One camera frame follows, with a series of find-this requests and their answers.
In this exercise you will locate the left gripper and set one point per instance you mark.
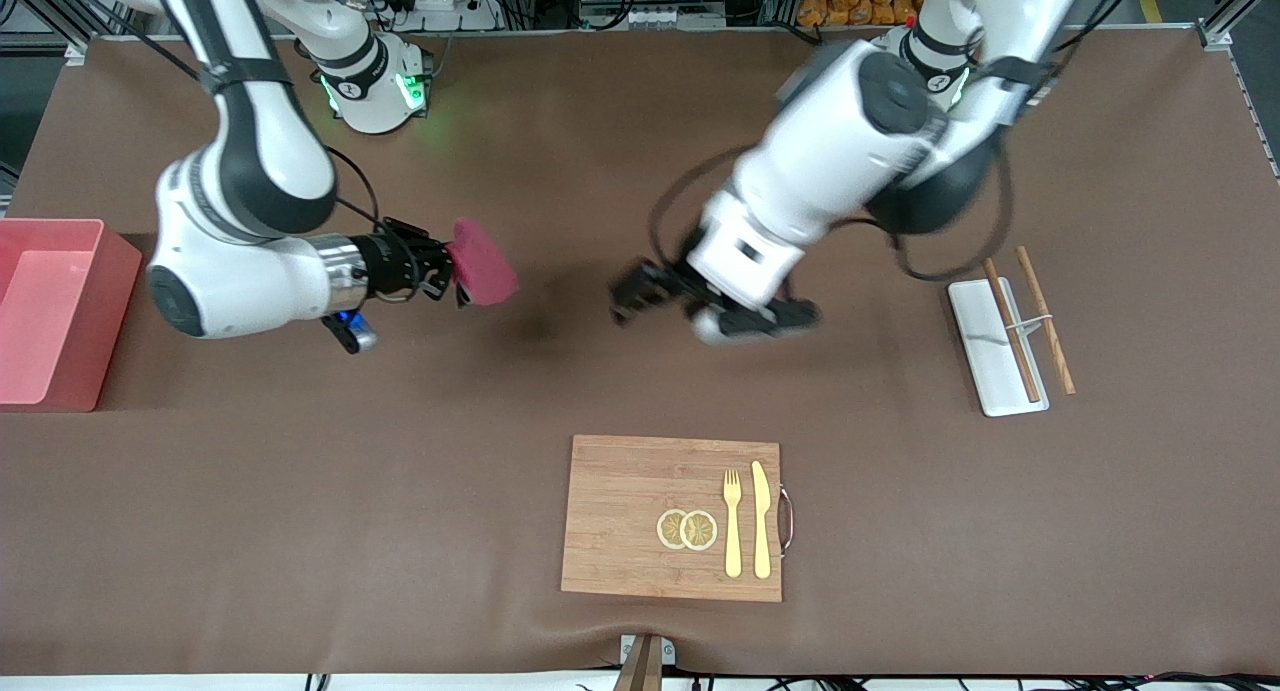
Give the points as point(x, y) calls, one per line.
point(668, 279)

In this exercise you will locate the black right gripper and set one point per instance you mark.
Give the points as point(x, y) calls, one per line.
point(388, 260)

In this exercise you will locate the red cloth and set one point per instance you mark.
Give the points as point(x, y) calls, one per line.
point(485, 266)

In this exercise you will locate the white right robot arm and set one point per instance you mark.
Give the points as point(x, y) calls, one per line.
point(250, 151)

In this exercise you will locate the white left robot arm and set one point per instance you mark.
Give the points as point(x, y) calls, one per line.
point(860, 141)

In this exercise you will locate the bamboo cutting board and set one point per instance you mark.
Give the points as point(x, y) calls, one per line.
point(630, 521)

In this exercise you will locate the lemon slice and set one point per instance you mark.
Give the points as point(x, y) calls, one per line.
point(668, 528)
point(700, 531)

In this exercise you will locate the yellow plastic fork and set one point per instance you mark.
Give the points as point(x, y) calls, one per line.
point(733, 531)

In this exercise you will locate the yellow plastic knife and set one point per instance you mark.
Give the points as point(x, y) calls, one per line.
point(762, 521)

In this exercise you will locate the white power strip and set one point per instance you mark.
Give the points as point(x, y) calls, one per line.
point(450, 1)

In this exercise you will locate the silver electronics box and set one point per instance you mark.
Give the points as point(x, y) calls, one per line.
point(650, 1)

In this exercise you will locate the white rectangular tray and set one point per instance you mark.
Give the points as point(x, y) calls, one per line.
point(985, 351)

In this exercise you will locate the brown wooden chopstick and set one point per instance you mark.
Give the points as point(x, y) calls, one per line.
point(1046, 321)
point(1012, 333)

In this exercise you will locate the brown wooden strip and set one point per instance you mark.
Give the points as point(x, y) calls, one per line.
point(640, 671)

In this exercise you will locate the pink plastic box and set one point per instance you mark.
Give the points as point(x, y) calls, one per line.
point(50, 311)

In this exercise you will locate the grey metal table bracket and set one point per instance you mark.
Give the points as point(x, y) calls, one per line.
point(628, 649)

